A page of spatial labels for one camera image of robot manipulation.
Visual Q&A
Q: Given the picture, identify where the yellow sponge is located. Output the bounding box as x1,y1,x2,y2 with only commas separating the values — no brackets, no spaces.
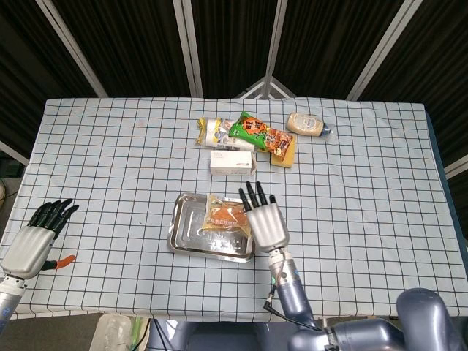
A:
269,134,297,168

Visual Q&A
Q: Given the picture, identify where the dark folding screen white frame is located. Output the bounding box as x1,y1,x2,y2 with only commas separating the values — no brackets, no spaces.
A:
0,0,468,180

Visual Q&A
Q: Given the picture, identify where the dark robot torso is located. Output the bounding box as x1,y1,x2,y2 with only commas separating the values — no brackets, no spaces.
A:
148,317,293,351

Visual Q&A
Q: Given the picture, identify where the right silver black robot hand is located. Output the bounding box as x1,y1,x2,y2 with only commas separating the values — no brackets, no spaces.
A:
238,181,290,254

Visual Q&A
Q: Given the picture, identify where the orange clear plastic food packet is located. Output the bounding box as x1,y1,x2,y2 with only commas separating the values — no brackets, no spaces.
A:
200,193,253,235

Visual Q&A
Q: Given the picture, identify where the clear plastic bag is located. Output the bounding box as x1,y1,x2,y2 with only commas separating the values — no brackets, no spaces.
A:
89,313,132,351

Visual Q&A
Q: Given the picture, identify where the light blue checked tablecloth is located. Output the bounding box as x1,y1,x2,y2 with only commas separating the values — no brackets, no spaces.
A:
0,97,465,322

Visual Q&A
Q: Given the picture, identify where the green orange snack bag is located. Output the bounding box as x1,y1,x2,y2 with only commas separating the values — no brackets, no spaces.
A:
228,111,295,159

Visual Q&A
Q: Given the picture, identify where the black cable with plug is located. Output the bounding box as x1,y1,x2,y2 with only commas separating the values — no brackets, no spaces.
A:
263,252,322,332

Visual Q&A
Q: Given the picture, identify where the cream sauce squeeze bottle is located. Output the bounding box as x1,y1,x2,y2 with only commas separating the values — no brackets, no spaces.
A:
285,112,336,140

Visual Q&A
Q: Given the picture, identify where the yellow white wrapped snack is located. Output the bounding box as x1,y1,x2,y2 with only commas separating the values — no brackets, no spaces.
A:
196,116,257,153

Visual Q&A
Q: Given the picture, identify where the metal tray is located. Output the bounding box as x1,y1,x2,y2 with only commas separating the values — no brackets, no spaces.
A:
167,192,257,263

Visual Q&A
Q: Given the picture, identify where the white cardboard box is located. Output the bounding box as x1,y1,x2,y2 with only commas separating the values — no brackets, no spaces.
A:
209,149,257,176

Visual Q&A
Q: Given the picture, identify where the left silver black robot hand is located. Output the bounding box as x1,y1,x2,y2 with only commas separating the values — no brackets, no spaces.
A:
0,198,80,281

